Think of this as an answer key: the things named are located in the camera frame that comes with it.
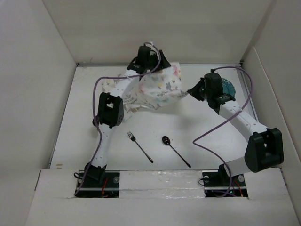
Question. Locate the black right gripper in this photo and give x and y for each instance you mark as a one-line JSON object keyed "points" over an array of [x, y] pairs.
{"points": [[193, 91]]}

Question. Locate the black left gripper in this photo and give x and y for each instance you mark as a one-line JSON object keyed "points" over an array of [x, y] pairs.
{"points": [[163, 62]]}

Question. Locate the animal print cloth napkin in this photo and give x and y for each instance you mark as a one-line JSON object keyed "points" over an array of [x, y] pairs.
{"points": [[155, 90]]}

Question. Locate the teal ceramic plate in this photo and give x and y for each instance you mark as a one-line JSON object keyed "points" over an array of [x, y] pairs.
{"points": [[228, 87]]}

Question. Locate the black spoon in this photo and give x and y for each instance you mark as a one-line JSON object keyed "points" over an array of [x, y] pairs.
{"points": [[166, 141]]}

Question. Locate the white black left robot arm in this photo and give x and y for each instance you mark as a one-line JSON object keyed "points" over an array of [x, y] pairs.
{"points": [[110, 111]]}

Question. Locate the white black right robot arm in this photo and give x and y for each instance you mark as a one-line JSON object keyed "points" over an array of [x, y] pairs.
{"points": [[264, 146]]}

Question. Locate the black fork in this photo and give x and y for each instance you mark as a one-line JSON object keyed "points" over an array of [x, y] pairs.
{"points": [[132, 138]]}

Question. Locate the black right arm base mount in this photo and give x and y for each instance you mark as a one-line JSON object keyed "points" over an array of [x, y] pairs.
{"points": [[225, 186]]}

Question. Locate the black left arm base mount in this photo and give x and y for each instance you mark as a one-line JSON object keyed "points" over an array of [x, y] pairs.
{"points": [[109, 188]]}

